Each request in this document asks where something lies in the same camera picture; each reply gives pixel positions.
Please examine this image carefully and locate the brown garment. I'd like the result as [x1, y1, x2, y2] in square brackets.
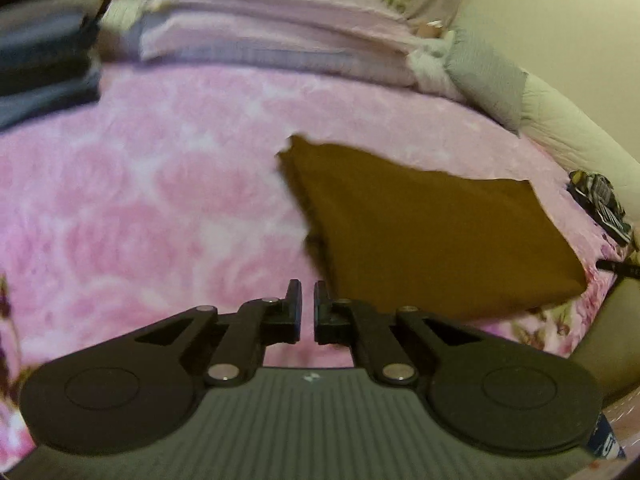
[279, 136, 588, 322]

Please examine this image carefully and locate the black white striped cloth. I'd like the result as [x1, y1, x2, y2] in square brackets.
[566, 170, 632, 247]

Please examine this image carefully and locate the pink rose blanket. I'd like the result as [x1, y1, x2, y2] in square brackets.
[1, 65, 625, 469]

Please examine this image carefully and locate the cream bolster cushion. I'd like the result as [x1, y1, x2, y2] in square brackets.
[520, 74, 640, 231]

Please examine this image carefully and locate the grey knitted pillow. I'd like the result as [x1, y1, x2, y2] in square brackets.
[445, 27, 528, 133]

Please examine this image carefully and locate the white fluffy blanket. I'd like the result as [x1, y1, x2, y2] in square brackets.
[407, 30, 466, 104]

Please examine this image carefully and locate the lilac folded duvet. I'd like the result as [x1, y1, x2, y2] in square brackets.
[128, 0, 419, 88]

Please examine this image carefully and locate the dark blue folded garment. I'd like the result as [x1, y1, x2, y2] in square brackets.
[1, 22, 100, 96]

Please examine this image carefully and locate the grey folded garment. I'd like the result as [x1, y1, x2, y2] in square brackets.
[1, 0, 104, 35]

